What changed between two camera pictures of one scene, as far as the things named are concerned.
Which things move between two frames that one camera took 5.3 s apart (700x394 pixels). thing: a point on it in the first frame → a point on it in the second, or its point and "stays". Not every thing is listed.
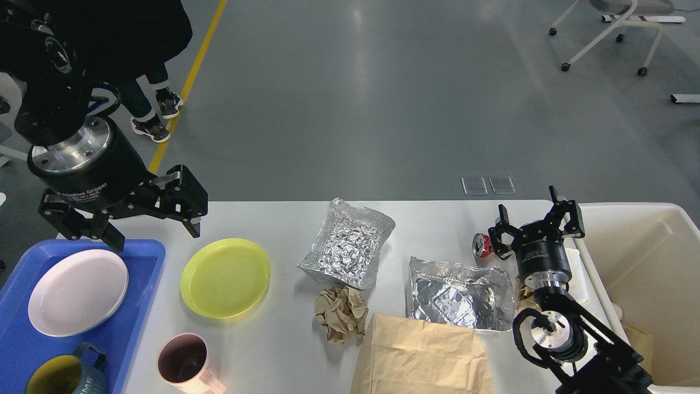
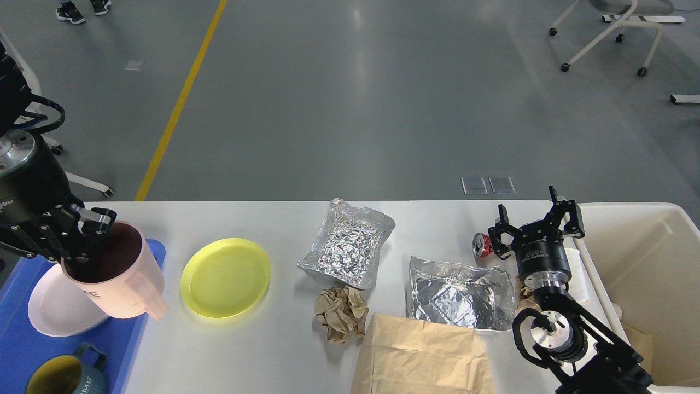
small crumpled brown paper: (525, 297) stays
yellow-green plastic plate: (225, 278) stays
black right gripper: (542, 258) stays
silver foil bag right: (474, 297) stays
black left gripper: (99, 170) → (31, 183)
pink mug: (182, 360) → (123, 277)
